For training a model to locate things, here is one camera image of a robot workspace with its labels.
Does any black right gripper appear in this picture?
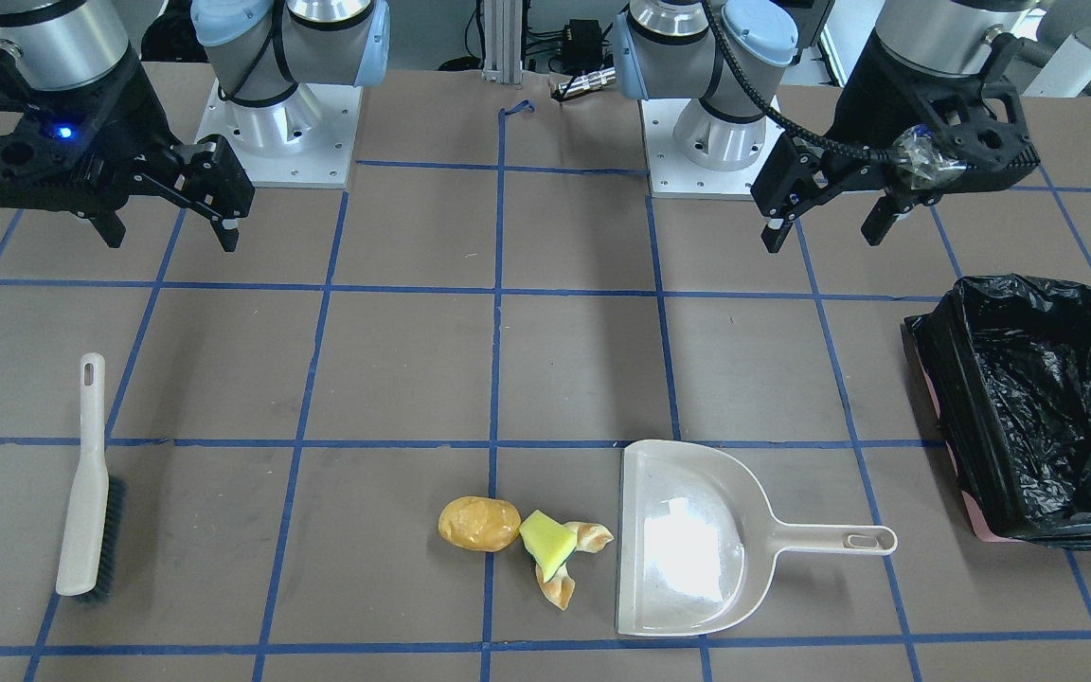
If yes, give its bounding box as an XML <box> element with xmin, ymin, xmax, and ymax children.
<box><xmin>0</xmin><ymin>48</ymin><xmax>255</xmax><ymax>252</ymax></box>

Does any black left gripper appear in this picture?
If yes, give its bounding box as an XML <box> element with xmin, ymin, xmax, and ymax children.
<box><xmin>752</xmin><ymin>33</ymin><xmax>1042</xmax><ymax>254</ymax></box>

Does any beige hand brush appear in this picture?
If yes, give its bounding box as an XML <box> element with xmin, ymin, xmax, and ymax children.
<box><xmin>55</xmin><ymin>352</ymin><xmax>127</xmax><ymax>603</ymax></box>

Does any beige plastic dustpan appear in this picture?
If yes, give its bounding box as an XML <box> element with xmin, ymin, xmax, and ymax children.
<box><xmin>616</xmin><ymin>440</ymin><xmax>898</xmax><ymax>637</ymax></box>

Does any yellow green sponge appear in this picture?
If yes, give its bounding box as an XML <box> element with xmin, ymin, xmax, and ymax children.
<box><xmin>519</xmin><ymin>510</ymin><xmax>579</xmax><ymax>582</ymax></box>

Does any yellow potato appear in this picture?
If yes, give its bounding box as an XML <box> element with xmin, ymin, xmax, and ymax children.
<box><xmin>437</xmin><ymin>495</ymin><xmax>521</xmax><ymax>552</ymax></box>

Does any curved bread crust piece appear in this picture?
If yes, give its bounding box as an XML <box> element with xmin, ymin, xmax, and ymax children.
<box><xmin>533</xmin><ymin>521</ymin><xmax>614</xmax><ymax>610</ymax></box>

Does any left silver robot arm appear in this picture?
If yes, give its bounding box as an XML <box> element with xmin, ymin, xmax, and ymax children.
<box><xmin>612</xmin><ymin>1</ymin><xmax>1040</xmax><ymax>252</ymax></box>

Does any bin with black bag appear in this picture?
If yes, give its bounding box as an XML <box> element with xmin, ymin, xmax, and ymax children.
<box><xmin>904</xmin><ymin>275</ymin><xmax>1091</xmax><ymax>551</ymax></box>

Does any black power adapter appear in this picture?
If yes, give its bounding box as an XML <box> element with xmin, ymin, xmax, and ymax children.
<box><xmin>559</xmin><ymin>19</ymin><xmax>603</xmax><ymax>62</ymax></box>

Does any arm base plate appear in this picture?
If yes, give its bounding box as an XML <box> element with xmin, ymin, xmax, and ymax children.
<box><xmin>640</xmin><ymin>99</ymin><xmax>783</xmax><ymax>202</ymax></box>
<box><xmin>196</xmin><ymin>83</ymin><xmax>367</xmax><ymax>188</ymax></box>

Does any aluminium frame post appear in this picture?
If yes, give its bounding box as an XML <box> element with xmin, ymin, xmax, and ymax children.
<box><xmin>479</xmin><ymin>0</ymin><xmax>527</xmax><ymax>89</ymax></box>

